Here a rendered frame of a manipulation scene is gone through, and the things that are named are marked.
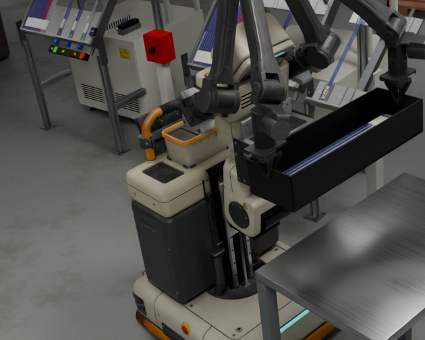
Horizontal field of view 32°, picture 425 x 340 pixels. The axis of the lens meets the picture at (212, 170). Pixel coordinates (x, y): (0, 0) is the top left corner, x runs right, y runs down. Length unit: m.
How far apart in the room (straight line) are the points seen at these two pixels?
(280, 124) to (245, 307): 1.15
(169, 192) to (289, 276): 0.65
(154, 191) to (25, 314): 1.15
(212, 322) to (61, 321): 0.87
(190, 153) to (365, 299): 0.93
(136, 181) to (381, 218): 0.90
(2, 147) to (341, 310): 3.46
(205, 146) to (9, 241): 1.66
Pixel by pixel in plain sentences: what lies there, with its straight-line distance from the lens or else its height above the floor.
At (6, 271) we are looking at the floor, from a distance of 3.83.
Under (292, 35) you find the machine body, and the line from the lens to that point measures 4.35.
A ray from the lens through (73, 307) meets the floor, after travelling 3.46.
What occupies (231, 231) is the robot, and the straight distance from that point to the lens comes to 2.71.
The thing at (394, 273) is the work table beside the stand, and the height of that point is 0.80.
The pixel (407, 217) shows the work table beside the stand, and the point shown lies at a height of 0.80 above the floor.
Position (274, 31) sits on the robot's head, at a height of 1.35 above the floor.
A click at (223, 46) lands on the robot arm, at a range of 2.10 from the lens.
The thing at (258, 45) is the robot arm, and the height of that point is 1.44.
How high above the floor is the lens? 2.12
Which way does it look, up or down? 30 degrees down
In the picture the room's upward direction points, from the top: 8 degrees counter-clockwise
